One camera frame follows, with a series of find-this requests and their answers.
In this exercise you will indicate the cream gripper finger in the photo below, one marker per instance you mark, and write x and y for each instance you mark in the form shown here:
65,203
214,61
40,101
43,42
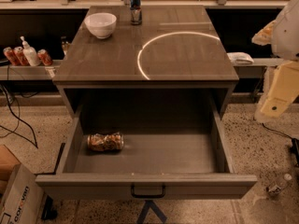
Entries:
264,36
280,89

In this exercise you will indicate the orange can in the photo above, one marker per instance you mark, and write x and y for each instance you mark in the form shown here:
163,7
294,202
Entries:
105,142

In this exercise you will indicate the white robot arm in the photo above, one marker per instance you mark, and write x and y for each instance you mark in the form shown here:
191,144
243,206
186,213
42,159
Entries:
283,35

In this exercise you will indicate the blue silver drink can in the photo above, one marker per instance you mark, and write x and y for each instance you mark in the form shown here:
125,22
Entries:
136,12

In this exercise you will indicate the open grey top drawer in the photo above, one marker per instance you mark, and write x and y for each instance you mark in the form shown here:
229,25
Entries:
172,138

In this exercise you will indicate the red can right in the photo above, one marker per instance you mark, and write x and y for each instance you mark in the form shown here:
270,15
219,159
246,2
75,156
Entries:
44,57

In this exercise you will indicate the red can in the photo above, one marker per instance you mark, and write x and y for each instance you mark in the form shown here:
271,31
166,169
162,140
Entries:
18,51
44,57
9,53

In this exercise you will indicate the red can middle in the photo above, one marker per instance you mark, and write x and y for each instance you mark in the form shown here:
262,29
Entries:
18,51

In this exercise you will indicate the red can far left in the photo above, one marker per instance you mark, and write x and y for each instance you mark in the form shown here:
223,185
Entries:
9,53

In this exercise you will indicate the low grey shelf right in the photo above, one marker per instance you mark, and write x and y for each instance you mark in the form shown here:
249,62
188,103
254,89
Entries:
256,69

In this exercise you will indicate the low grey shelf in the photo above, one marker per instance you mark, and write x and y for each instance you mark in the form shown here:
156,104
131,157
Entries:
256,69
20,73

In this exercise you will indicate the white folded cloth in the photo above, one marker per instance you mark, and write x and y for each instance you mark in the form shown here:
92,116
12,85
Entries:
240,58

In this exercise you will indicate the grey wooden cabinet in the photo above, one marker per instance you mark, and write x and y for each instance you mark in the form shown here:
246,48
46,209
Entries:
174,46

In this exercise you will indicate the clear plastic water bottle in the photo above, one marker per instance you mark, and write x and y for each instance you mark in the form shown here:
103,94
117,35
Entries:
278,185

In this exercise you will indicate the white ceramic bowl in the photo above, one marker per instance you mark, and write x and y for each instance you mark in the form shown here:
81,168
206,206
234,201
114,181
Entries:
101,25

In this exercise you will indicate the small dark glass bottle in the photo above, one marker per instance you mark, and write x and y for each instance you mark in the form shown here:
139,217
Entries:
65,44

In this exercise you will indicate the white pump bottle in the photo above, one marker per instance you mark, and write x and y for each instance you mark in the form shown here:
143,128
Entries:
30,53

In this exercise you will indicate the low grey shelf left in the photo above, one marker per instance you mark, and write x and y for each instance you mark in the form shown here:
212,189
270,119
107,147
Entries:
20,73

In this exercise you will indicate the cardboard box with print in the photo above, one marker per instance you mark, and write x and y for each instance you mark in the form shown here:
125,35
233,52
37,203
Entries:
20,195

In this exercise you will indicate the black drawer handle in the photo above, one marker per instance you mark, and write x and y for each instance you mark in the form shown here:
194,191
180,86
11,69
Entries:
147,192

